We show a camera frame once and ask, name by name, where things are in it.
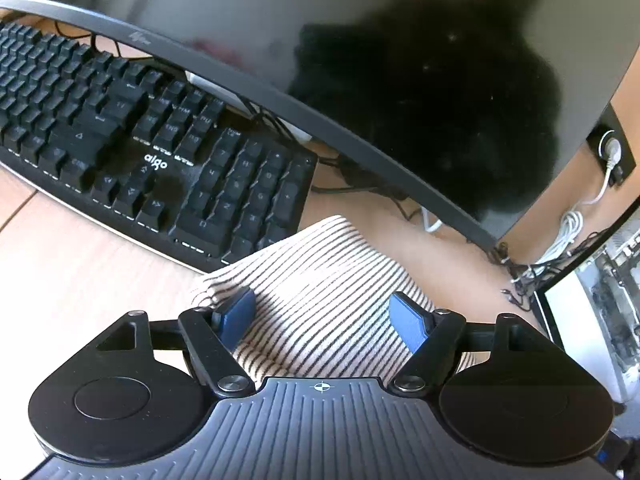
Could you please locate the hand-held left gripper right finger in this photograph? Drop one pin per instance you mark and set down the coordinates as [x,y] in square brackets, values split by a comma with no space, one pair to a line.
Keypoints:
[407,320]

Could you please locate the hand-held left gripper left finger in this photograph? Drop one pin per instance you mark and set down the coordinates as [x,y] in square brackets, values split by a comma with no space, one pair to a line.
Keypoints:
[235,315]

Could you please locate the white striped knit garment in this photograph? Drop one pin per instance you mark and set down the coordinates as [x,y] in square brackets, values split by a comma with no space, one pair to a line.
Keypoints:
[320,280]

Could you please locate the black mechanical keyboard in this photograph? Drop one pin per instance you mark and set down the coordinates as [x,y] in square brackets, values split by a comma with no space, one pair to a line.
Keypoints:
[125,125]

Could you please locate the curved computer monitor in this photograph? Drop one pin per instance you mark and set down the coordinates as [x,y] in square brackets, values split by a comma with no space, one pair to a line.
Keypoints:
[250,20]

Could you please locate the black wall socket plate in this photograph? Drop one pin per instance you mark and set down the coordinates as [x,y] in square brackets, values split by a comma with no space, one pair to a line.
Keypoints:
[612,125]

